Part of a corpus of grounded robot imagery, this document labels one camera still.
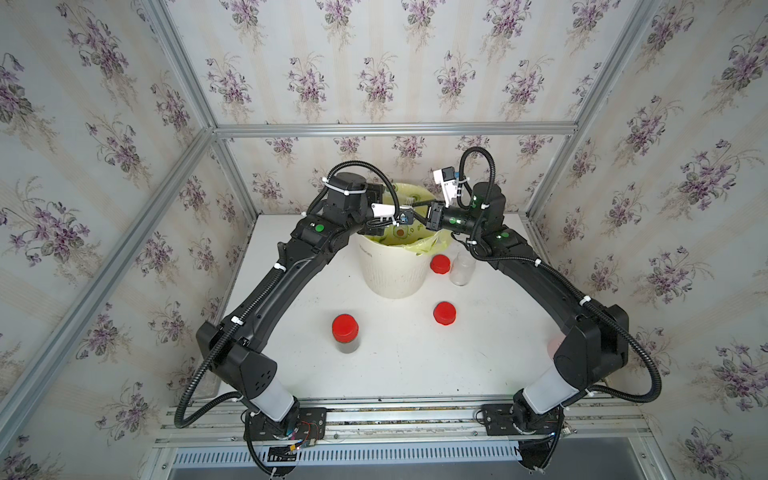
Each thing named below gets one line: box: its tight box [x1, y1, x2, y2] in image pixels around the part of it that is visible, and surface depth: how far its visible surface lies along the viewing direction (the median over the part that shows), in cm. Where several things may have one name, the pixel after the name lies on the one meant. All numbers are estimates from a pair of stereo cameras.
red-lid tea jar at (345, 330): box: [332, 314, 359, 354], surface depth 80 cm
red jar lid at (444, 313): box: [433, 301, 457, 326], surface depth 94 cm
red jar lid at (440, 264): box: [430, 254, 451, 275], surface depth 106 cm
